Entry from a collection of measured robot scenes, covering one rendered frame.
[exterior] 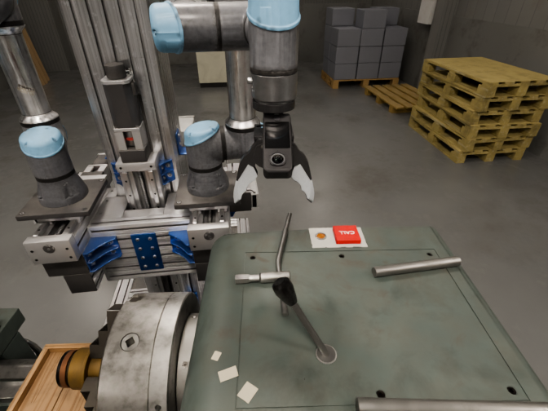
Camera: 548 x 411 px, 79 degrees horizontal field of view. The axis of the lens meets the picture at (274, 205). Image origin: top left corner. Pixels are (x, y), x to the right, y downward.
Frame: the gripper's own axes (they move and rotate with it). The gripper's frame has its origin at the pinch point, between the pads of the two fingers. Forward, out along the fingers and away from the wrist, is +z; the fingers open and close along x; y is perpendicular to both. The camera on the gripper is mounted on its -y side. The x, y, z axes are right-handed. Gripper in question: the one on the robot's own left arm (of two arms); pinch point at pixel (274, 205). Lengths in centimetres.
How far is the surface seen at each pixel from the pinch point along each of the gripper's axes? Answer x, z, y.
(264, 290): 2.1, 16.8, -6.5
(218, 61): 87, 93, 633
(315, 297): -8.3, 16.8, -8.5
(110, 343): 30.6, 19.2, -16.2
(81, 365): 41, 31, -14
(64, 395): 55, 54, -8
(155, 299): 25.3, 19.9, -5.6
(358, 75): -183, 117, 623
